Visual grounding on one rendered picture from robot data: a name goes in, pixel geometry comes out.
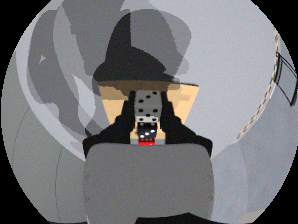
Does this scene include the red die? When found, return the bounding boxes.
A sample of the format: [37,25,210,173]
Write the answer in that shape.
[138,137,155,145]

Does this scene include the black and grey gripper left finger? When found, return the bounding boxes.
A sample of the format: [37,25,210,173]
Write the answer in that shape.
[82,91,136,159]

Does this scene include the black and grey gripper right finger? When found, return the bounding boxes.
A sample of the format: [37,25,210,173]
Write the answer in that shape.
[159,91,213,158]

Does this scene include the tan mat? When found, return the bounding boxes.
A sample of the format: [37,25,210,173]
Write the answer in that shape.
[98,80,199,124]

